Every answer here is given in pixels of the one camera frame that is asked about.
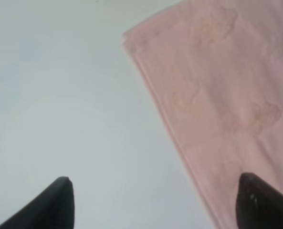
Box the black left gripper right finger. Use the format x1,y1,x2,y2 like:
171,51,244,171
235,173,283,229

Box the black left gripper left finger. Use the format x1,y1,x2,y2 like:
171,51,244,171
0,177,74,229

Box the pink towel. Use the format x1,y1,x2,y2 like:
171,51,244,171
124,0,283,229

